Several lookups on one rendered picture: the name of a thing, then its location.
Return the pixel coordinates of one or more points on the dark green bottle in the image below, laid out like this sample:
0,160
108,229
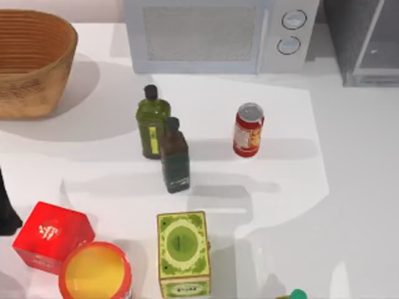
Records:
175,159

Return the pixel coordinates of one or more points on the pale microwave oven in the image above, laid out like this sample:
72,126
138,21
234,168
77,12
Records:
199,34

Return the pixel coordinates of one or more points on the grey cabinet with dark inside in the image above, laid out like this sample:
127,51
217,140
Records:
364,40

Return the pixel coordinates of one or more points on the green patterned box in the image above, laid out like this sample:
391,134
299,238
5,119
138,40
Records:
184,252

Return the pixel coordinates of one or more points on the red box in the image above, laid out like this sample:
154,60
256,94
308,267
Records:
53,236

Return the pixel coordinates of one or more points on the light green bottle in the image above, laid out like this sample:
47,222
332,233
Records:
151,124

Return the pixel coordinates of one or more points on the wooden woven basket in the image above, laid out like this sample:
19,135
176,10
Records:
34,65

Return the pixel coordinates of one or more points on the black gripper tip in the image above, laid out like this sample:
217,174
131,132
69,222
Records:
7,215

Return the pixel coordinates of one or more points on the microwave knob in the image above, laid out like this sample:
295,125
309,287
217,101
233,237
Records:
289,45
294,19

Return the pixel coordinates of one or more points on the green bottle cap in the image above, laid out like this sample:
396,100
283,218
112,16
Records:
297,294

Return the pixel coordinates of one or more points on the red and white can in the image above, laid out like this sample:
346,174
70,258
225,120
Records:
248,130

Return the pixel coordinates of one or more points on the red and yellow round tub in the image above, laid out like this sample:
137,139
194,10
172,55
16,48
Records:
95,271

